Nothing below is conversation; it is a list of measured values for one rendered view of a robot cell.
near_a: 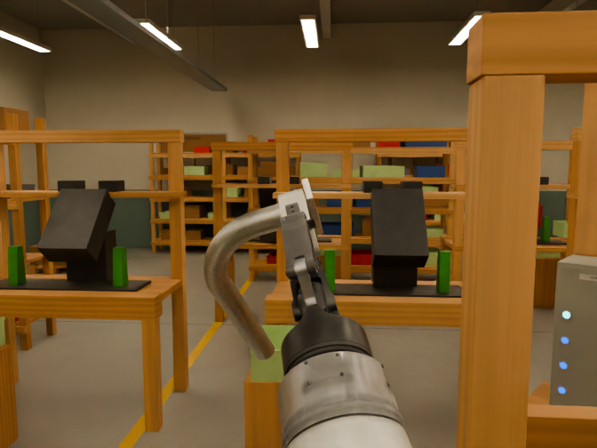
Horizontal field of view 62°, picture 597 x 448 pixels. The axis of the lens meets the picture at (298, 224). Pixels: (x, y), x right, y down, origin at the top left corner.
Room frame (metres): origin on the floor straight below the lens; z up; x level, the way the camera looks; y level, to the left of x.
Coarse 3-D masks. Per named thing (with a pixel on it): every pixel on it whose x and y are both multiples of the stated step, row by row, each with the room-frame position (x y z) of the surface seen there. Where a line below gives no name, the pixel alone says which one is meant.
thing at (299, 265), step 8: (296, 264) 0.41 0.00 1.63; (304, 264) 0.41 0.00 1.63; (296, 272) 0.41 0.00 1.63; (304, 272) 0.41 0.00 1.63; (304, 280) 0.41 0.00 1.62; (304, 288) 0.41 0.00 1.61; (312, 288) 0.41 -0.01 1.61; (304, 296) 0.41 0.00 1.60; (312, 296) 0.41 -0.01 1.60; (312, 304) 0.41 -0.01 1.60
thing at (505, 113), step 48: (480, 96) 0.78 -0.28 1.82; (528, 96) 0.76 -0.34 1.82; (480, 144) 0.77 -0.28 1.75; (528, 144) 0.76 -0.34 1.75; (480, 192) 0.76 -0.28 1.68; (528, 192) 0.76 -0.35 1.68; (480, 240) 0.76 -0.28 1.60; (528, 240) 0.76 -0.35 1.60; (480, 288) 0.76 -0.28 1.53; (528, 288) 0.76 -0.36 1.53; (480, 336) 0.76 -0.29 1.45; (528, 336) 0.76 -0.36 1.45; (480, 384) 0.76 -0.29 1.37; (528, 384) 0.76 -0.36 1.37; (480, 432) 0.76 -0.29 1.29
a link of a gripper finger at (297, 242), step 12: (300, 216) 0.49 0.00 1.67; (288, 228) 0.47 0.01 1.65; (300, 228) 0.47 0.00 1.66; (288, 240) 0.46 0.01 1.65; (300, 240) 0.45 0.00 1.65; (288, 252) 0.44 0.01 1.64; (300, 252) 0.43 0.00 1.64; (312, 252) 0.43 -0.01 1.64; (288, 264) 0.42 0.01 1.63; (312, 264) 0.41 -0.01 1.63; (288, 276) 0.41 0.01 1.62
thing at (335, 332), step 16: (320, 288) 0.42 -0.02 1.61; (304, 304) 0.41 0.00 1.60; (320, 304) 0.41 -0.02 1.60; (304, 320) 0.40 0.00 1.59; (320, 320) 0.39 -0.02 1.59; (336, 320) 0.39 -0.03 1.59; (352, 320) 0.40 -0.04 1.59; (288, 336) 0.40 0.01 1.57; (304, 336) 0.39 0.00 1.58; (320, 336) 0.38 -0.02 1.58; (336, 336) 0.38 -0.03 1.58; (352, 336) 0.38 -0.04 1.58; (288, 352) 0.39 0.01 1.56; (304, 352) 0.37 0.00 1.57; (320, 352) 0.37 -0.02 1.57; (368, 352) 0.38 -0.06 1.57; (288, 368) 0.38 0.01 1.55
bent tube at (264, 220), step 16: (304, 192) 0.56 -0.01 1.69; (272, 208) 0.57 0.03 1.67; (240, 224) 0.57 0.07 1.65; (256, 224) 0.56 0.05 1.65; (272, 224) 0.56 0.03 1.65; (320, 224) 0.57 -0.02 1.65; (224, 240) 0.57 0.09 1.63; (240, 240) 0.57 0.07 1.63; (208, 256) 0.58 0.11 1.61; (224, 256) 0.58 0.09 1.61; (208, 272) 0.59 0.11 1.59; (224, 272) 0.60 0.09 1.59; (224, 288) 0.61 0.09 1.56; (224, 304) 0.62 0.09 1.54; (240, 304) 0.63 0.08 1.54; (240, 320) 0.64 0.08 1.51; (256, 320) 0.66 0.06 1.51; (256, 336) 0.66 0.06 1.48; (256, 352) 0.68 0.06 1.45; (272, 352) 0.69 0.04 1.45
